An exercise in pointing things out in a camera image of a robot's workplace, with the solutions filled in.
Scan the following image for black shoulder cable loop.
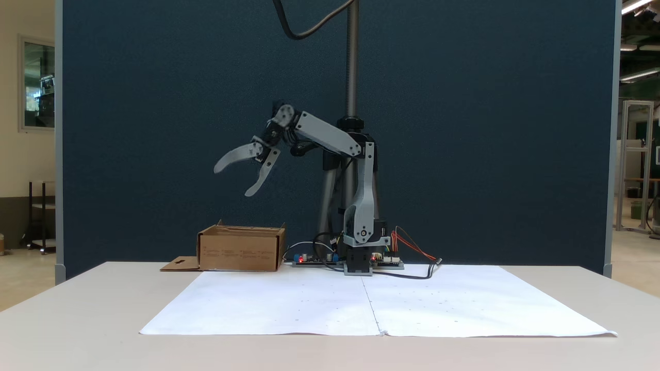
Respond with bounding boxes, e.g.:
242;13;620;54
311;231;343;264

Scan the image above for dark blue partition panel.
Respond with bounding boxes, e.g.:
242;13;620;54
55;0;620;279

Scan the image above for black camera cable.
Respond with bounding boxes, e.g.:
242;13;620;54
272;0;357;41

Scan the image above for grey camera stand tripod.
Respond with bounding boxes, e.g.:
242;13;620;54
316;0;383;240

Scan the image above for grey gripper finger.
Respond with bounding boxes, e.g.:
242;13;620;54
244;147;282;198
213;143;264;174

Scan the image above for circuit board with coloured wires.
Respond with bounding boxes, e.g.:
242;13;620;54
371;251;405;271

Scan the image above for blue circuit board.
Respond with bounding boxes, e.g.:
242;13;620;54
290;251;342;269

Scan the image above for brown cardboard box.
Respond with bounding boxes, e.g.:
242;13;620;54
159;220;287;273

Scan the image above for framed wall window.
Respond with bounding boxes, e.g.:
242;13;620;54
18;35;56;134

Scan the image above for orange red wire bundle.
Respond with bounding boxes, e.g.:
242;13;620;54
390;226;440;262

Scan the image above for white paper sheet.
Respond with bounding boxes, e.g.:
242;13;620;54
139;264;618;339

